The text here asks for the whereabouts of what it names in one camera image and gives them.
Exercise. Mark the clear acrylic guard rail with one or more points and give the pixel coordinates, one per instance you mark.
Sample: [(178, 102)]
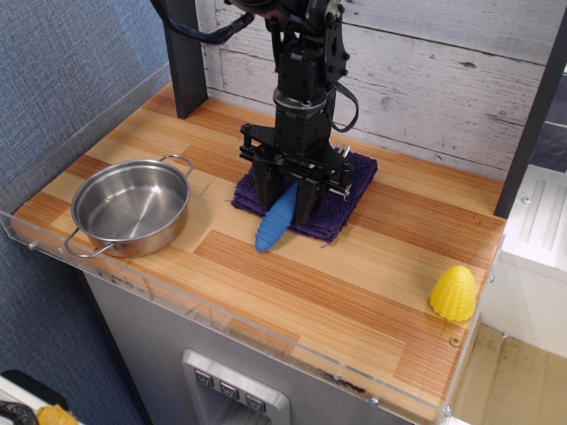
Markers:
[(153, 324)]

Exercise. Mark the dark left upright post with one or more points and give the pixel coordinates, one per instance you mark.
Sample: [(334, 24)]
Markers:
[(185, 59)]

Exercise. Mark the dark right upright post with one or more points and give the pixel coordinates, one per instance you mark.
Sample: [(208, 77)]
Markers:
[(545, 94)]

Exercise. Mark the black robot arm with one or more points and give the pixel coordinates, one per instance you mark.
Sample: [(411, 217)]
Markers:
[(310, 59)]

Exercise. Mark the silver dispenser button panel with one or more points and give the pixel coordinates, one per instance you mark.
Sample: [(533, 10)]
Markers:
[(217, 390)]

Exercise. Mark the yellow plastic corn piece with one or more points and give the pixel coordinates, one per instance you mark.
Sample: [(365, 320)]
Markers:
[(454, 295)]

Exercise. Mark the blue handled metal fork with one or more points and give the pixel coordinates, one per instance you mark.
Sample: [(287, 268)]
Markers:
[(279, 218)]

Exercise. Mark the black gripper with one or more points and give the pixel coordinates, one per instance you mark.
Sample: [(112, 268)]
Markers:
[(299, 139)]

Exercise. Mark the white ribbed appliance top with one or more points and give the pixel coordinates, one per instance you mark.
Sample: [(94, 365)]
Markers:
[(536, 227)]

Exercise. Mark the stainless steel pot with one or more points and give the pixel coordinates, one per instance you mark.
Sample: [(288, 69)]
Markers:
[(133, 208)]

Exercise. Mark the dark upright post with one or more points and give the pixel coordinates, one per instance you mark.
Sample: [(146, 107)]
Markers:
[(185, 59), (545, 94)]

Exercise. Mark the yellow object bottom left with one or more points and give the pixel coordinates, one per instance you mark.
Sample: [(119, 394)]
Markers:
[(55, 415)]

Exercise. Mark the purple folded cloth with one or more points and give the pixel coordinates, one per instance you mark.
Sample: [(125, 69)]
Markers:
[(333, 213)]

